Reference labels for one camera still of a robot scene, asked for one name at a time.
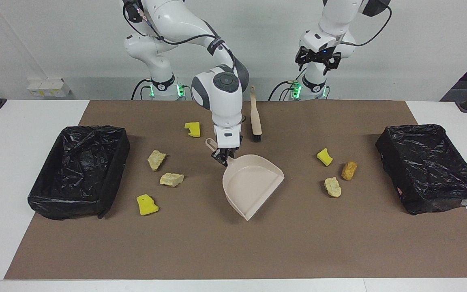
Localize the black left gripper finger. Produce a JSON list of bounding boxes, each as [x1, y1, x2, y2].
[[326, 55, 341, 76], [296, 49, 308, 75]]

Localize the beige hand brush black bristles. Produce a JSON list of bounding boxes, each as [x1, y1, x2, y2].
[[250, 86, 263, 142]]

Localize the brown bread-like foam chunk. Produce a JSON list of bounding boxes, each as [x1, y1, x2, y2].
[[341, 161, 358, 180]]

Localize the yellow sponge piece black dot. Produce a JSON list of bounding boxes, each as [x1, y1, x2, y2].
[[136, 194, 159, 216]]

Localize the beige plastic dustpan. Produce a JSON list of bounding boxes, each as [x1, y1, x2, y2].
[[205, 138, 285, 222]]

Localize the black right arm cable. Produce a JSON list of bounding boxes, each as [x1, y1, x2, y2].
[[122, 0, 238, 69]]

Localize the brown table mat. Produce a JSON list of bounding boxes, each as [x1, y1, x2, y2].
[[4, 100, 467, 280]]

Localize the cream and orange foam chunk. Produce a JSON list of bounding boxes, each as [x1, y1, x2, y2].
[[324, 177, 342, 198]]

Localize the yellow sponge wedge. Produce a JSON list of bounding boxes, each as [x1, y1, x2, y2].
[[317, 148, 334, 167]]

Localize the white wall socket box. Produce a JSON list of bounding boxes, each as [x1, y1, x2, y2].
[[27, 77, 72, 98]]

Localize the black bag-lined bin pink spot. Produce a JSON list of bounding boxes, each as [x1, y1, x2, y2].
[[375, 124, 467, 215]]

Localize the black base cable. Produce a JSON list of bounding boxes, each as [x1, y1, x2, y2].
[[131, 79, 153, 101], [269, 80, 299, 101]]

